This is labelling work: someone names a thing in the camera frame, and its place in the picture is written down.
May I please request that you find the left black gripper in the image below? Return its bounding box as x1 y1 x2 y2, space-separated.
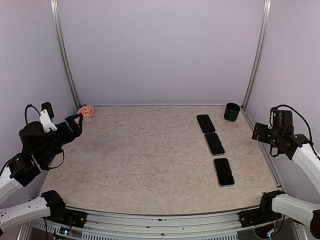
38 113 83 167

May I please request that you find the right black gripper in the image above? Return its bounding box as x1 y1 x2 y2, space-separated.
252 122 283 147

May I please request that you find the clear magsafe case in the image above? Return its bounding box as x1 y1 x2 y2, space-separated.
204 132 226 156
212 157 236 188

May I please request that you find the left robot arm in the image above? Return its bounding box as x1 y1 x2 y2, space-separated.
0 111 83 233

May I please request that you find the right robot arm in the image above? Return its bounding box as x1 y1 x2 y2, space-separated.
252 104 320 239

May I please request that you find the red white patterned bowl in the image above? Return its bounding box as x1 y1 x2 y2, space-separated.
77 105 95 120

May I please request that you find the dark green cup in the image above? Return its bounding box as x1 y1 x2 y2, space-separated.
223 102 241 122

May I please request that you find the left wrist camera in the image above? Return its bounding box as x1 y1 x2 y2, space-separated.
39 101 58 133

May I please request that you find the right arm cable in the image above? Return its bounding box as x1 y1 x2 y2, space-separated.
271 104 316 148

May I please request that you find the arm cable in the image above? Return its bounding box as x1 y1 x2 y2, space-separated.
24 103 42 125
271 104 316 148

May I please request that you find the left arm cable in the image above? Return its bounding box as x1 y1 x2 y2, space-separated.
24 103 42 125

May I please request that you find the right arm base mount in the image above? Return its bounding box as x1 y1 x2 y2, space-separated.
238 208 283 228

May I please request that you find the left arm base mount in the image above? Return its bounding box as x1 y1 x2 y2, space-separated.
45 208 88 229

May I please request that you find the front aluminium rail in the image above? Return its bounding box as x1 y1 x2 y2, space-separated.
17 207 310 240

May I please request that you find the left aluminium frame post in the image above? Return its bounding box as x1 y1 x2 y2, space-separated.
49 0 81 109

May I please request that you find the aluminium frame post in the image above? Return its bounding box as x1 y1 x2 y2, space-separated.
242 0 272 111
49 0 81 109

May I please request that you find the right aluminium frame post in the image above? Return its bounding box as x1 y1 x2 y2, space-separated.
242 0 272 111

